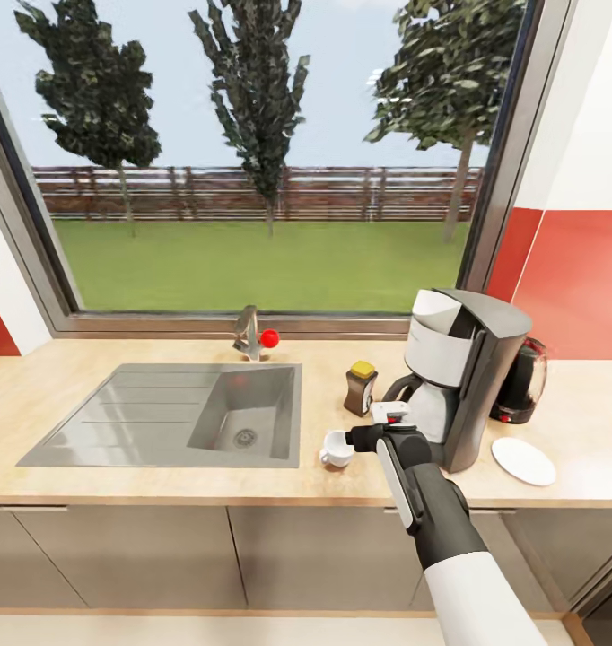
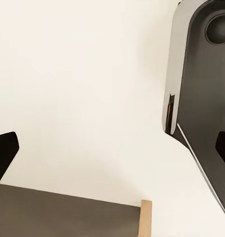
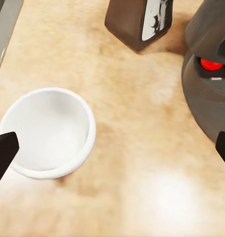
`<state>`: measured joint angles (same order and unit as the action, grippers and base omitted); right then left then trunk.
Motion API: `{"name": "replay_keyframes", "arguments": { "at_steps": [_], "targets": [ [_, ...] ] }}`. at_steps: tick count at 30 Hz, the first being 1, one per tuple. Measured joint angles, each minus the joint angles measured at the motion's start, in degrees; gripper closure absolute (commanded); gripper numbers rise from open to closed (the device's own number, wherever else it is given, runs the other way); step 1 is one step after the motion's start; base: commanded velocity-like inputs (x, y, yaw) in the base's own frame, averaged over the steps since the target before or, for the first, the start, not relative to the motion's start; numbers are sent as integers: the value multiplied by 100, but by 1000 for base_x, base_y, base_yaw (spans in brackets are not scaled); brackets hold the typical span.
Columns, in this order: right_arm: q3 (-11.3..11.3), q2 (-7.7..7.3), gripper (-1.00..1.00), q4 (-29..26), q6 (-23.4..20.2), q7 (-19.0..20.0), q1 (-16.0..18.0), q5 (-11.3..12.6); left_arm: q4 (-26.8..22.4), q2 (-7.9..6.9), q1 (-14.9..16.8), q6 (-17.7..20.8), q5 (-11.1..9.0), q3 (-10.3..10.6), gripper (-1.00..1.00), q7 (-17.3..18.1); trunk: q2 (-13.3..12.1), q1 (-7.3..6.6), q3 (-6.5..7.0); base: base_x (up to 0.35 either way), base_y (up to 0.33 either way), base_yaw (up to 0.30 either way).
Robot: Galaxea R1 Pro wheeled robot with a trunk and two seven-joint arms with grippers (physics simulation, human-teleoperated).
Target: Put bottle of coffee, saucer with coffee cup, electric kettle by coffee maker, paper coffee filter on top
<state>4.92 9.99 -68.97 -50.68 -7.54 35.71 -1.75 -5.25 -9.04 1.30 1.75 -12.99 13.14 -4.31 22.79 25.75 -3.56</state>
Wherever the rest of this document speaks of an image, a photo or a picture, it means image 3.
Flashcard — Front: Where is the bottle of coffee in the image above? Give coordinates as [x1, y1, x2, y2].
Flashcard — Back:
[104, 0, 173, 52]

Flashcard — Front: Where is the coffee cup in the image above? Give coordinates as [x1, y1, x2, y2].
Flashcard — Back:
[0, 87, 96, 180]

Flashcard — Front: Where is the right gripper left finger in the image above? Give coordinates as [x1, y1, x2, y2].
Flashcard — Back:
[0, 131, 19, 180]

